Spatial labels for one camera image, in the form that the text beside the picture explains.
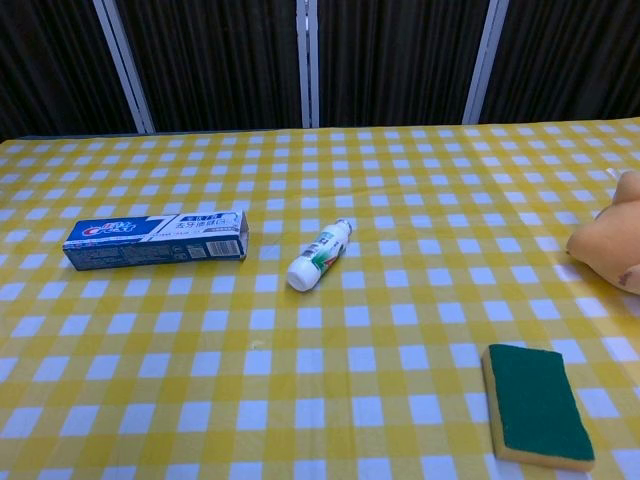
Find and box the tan plush toy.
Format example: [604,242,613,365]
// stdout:
[565,169,640,296]

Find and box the blue white toothpaste box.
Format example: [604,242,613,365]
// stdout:
[62,209,250,272]

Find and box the white plastic bottle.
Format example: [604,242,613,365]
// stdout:
[286,218,355,292]

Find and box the black folding screen panel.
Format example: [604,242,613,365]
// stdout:
[479,0,640,124]
[115,0,305,134]
[0,0,139,142]
[317,0,484,129]

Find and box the yellow white checked tablecloth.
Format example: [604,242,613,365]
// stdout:
[0,117,640,480]

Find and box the white screen frame post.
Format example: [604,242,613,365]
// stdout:
[92,0,156,135]
[462,0,511,125]
[294,0,321,129]

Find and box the green yellow sponge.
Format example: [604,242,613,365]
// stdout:
[480,343,596,473]

